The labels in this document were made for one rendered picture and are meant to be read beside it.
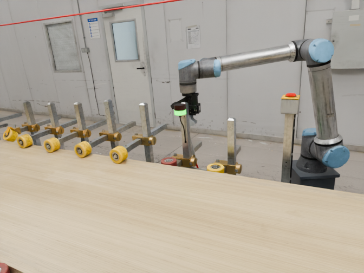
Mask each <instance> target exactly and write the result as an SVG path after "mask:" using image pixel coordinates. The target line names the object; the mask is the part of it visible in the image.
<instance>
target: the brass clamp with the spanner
mask: <svg viewBox="0 0 364 273"><path fill-rule="evenodd" d="M171 157H173V158H176V159H178V160H181V162H182V165H181V166H182V167H191V166H193V167H195V166H196V164H197V159H196V158H194V157H193V156H192V157H190V158H189V159H187V158H183V155H182V154H177V156H171Z"/></svg>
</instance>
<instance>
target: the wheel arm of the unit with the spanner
mask: <svg viewBox="0 0 364 273"><path fill-rule="evenodd" d="M201 146H202V141H197V142H196V143H195V144H194V145H193V148H194V152H196V151H197V150H198V149H199V148H200V147H201ZM181 165H182V162H181V160H178V159H177V166H178V167H180V166H181Z"/></svg>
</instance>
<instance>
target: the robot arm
mask: <svg viewBox="0 0 364 273"><path fill-rule="evenodd" d="M333 55H334V46H333V44H332V43H331V41H329V40H327V39H323V38H317V39H304V40H296V41H290V42H288V43H287V45H282V46H278V47H272V48H265V49H260V50H253V51H247V52H243V53H237V54H231V55H225V56H219V57H211V58H203V59H201V60H200V61H196V60H195V59H189V60H183V61H180V62H179V63H178V71H179V87H180V93H182V96H185V97H184V98H183V99H181V100H179V101H177V102H174V103H172V105H170V106H171V108H172V109H174V105H175V104H177V103H182V102H187V103H188V111H189V120H190V126H194V124H196V123H197V120H196V119H194V118H193V116H194V115H196V114H199V113H200V112H201V110H199V106H200V103H198V95H199V93H195V92H196V91H197V80H196V79H205V78H212V77H215V78H217V77H220V75H221V72H224V71H228V70H234V69H240V68H246V67H252V66H258V65H262V64H268V63H274V62H281V61H286V60H288V61H289V62H297V61H306V64H307V68H308V75H309V83H310V91H311V98H312V103H313V111H314V119H315V126H316V128H307V129H304V130H303V132H302V142H301V155H300V157H299V159H298V161H297V163H296V167H297V168H298V169H299V170H301V171H303V172H307V173H323V172H325V171H326V170H327V167H329V168H339V167H341V166H343V165H344V164H345V163H346V162H347V161H348V159H349V157H350V155H349V154H350V152H349V149H348V148H347V147H345V146H344V145H343V139H342V135H340V134H339V133H338V131H337V121H336V110H335V101H334V91H333V81H332V71H331V65H330V63H331V60H330V59H331V58H332V56H333Z"/></svg>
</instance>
